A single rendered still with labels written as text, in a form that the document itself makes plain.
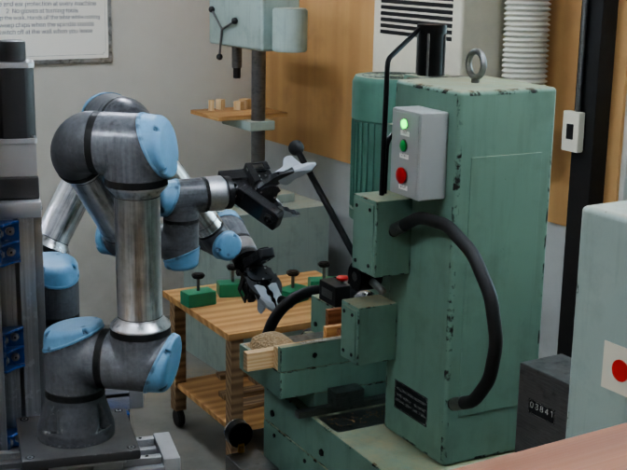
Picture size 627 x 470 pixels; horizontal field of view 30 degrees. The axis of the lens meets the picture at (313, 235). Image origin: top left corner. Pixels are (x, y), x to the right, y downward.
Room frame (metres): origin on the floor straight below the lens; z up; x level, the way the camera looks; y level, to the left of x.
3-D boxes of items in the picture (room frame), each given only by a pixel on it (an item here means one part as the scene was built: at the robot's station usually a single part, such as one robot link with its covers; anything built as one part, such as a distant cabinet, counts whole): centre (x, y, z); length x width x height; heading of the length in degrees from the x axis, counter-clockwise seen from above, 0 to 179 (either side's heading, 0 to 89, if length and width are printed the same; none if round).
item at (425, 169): (2.13, -0.19, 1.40); 0.10 x 0.06 x 0.16; 28
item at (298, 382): (2.58, -0.13, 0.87); 0.61 x 0.30 x 0.06; 118
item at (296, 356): (2.45, -0.20, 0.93); 0.60 x 0.02 x 0.06; 118
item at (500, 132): (2.22, -0.30, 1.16); 0.22 x 0.22 x 0.72; 28
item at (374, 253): (2.21, -0.13, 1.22); 0.09 x 0.08 x 0.15; 28
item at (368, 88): (2.48, -0.16, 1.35); 0.18 x 0.18 x 0.31
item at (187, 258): (2.42, 0.30, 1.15); 0.11 x 0.08 x 0.11; 80
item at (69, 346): (2.16, 0.46, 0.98); 0.13 x 0.12 x 0.14; 80
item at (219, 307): (4.06, 0.13, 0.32); 0.66 x 0.57 x 0.64; 120
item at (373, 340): (2.24, -0.11, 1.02); 0.09 x 0.07 x 0.12; 118
